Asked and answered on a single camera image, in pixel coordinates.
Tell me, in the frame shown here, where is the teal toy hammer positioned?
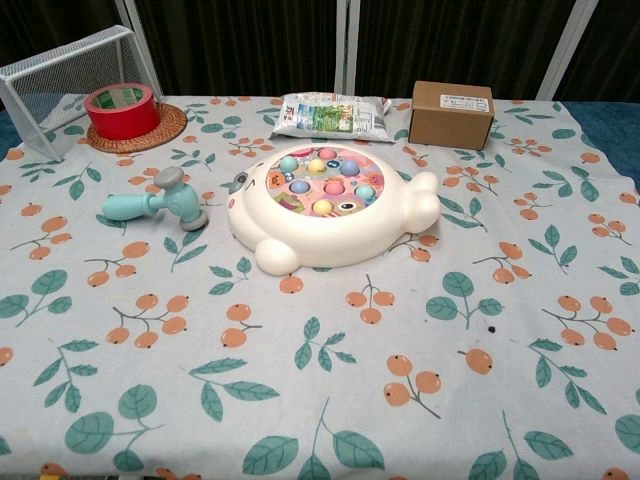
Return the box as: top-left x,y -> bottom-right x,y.
102,166 -> 209,233

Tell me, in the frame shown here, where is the white whack-a-mole toy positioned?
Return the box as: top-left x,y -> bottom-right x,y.
224,143 -> 442,277

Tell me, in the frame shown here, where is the floral fruit print tablecloth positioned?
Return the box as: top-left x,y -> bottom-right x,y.
0,93 -> 640,480

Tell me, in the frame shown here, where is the white printed snack bag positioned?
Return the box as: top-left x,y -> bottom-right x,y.
269,92 -> 397,145

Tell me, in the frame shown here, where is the brown cardboard box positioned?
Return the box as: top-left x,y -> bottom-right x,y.
407,80 -> 496,150

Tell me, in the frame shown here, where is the woven rattan coaster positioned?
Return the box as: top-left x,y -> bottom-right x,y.
86,103 -> 188,154

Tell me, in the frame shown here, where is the red tape roll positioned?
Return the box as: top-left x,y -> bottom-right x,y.
83,82 -> 162,141

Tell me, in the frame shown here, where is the white metal frame post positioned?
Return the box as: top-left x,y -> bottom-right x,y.
535,0 -> 591,100
333,0 -> 361,96
112,0 -> 166,97

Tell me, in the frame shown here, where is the white wire mesh basket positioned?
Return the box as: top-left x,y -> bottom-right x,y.
0,24 -> 164,162

